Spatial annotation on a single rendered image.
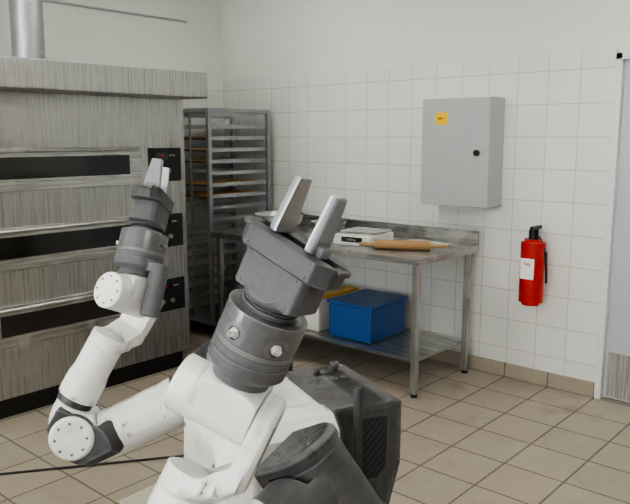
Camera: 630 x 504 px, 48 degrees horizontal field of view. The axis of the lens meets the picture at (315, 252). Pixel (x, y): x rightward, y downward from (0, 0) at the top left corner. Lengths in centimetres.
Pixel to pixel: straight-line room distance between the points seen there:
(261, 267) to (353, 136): 480
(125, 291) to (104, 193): 332
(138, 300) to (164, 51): 494
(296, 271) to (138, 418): 70
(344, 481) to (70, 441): 57
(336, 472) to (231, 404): 22
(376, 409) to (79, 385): 54
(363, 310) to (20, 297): 212
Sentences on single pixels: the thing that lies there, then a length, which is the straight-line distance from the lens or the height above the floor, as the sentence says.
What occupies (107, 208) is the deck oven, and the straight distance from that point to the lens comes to 461.
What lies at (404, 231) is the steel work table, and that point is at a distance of 517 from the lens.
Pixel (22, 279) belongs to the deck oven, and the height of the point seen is 80.
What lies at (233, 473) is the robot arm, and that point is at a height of 126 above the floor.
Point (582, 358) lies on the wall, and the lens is 479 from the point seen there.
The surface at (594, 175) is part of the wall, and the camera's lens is 460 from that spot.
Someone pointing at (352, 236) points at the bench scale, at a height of 94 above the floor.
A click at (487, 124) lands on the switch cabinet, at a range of 466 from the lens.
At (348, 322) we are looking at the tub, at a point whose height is 35.
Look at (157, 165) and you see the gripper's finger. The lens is 136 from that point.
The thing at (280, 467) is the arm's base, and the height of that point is 119.
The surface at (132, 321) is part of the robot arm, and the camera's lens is 138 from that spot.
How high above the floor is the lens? 160
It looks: 9 degrees down
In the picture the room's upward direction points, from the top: straight up
